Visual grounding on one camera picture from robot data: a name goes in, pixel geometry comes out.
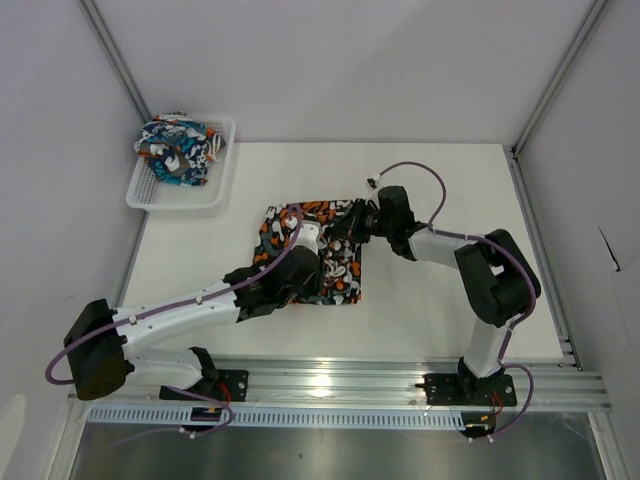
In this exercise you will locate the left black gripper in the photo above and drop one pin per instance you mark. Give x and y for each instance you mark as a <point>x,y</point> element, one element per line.
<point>314,287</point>

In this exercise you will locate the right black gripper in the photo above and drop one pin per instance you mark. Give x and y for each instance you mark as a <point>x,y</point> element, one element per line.
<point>349,228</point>

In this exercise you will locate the orange black camouflage shorts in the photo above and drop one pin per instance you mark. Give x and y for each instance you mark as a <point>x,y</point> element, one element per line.
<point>339,280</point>

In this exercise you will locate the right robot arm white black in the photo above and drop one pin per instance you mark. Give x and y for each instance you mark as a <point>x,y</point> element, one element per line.
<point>499,283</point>

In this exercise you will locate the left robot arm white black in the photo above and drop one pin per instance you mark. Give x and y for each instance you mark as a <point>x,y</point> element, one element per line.
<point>107,348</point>

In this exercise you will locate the blue patterned shorts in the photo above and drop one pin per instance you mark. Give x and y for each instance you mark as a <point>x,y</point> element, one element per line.
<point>179,150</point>

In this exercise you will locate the white plastic basket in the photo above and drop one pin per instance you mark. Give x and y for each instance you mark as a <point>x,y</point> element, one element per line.
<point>157,198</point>

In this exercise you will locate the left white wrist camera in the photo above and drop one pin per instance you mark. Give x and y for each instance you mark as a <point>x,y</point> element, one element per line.
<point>310,237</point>

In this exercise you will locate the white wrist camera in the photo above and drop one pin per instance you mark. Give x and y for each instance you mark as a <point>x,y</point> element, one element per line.
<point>374,182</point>
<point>310,237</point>

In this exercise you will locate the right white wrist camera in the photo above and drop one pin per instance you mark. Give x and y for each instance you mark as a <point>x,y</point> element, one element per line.
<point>374,182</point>

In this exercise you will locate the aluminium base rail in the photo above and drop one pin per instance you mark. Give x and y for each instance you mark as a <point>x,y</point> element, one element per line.
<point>319,382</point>

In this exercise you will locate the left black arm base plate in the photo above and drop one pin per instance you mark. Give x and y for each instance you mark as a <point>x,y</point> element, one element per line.
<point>230,386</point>

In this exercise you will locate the left aluminium side rail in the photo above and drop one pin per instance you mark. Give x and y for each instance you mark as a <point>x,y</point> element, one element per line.
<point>121,287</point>

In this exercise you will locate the aluminium side rail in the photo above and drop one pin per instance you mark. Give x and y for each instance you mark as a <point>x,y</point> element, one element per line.
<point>539,238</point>
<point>121,287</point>

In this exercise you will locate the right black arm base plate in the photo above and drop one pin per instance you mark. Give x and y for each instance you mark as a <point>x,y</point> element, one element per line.
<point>447,389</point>

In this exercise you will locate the white slotted cable duct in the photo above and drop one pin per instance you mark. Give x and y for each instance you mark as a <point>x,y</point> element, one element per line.
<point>255,416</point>

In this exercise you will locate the right aluminium side rail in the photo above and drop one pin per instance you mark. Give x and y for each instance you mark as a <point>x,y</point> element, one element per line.
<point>539,238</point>

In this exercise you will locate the right aluminium corner post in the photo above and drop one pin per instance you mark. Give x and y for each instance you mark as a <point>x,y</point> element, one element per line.
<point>578,44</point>

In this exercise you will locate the aluminium corner post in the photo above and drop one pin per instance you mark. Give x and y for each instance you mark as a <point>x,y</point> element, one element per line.
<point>114,56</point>
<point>578,44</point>

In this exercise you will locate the left aluminium corner post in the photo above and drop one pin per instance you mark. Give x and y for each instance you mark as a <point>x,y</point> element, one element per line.
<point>114,56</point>

